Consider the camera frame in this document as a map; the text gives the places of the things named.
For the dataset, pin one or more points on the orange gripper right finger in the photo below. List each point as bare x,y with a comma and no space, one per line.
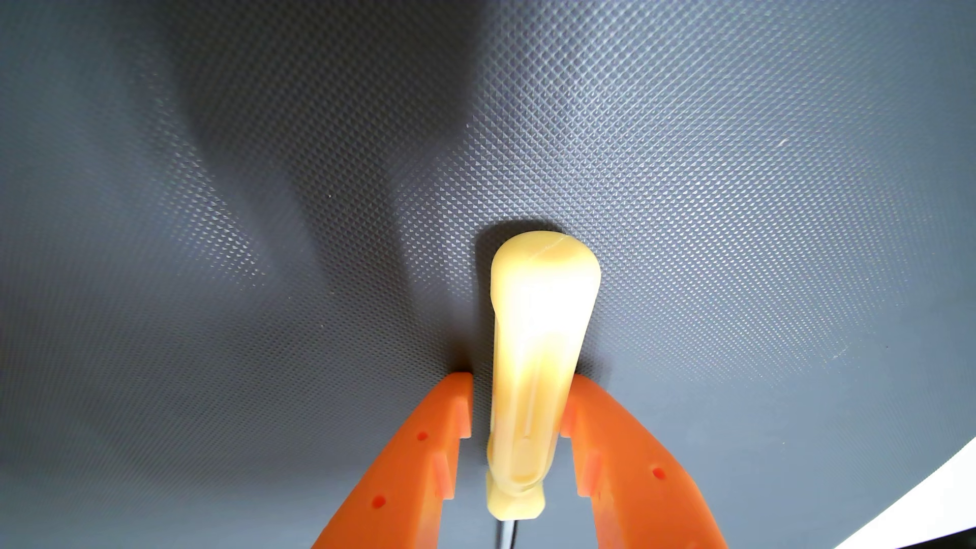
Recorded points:
640,488

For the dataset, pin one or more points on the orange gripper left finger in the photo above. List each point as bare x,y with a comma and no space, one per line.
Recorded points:
404,473

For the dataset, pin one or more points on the dark grey textured mat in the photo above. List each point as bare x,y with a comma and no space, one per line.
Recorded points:
229,229

